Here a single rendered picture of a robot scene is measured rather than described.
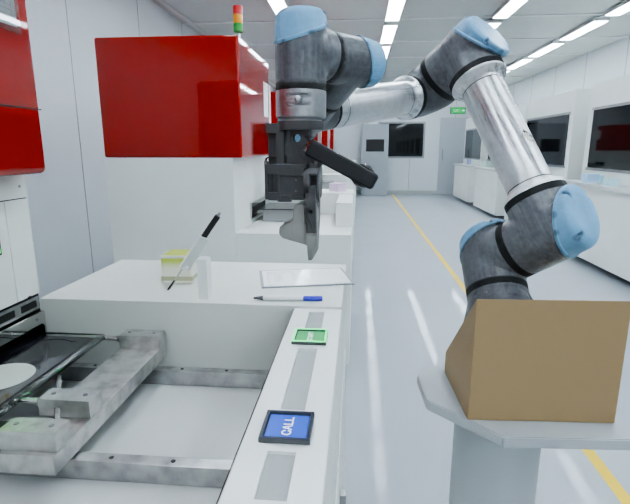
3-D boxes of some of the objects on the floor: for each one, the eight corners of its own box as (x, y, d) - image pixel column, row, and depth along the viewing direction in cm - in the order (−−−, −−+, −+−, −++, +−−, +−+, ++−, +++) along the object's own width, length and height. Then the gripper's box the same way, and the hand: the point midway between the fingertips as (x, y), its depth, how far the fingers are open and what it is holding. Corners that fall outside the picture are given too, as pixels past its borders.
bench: (539, 245, 636) (555, 88, 593) (500, 224, 811) (510, 102, 768) (624, 246, 626) (646, 87, 584) (565, 225, 802) (580, 101, 759)
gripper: (273, 123, 76) (275, 252, 80) (261, 120, 67) (265, 265, 71) (326, 123, 75) (325, 253, 80) (322, 119, 66) (321, 266, 71)
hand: (315, 252), depth 75 cm, fingers closed
